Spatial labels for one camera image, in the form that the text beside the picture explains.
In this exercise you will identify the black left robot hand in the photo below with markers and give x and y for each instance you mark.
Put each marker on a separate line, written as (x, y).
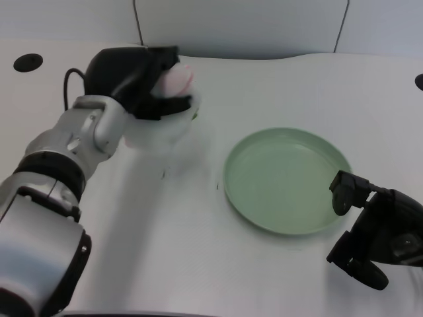
(132, 79)

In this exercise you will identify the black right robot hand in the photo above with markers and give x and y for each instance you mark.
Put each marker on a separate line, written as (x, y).
(376, 228)

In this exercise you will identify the white plush rabbit doll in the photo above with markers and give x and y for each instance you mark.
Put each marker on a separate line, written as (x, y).
(172, 82)

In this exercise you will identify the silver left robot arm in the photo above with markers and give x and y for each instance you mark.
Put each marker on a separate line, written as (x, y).
(49, 185)

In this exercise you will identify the green round plate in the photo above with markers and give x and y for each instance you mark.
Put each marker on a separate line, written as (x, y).
(287, 181)

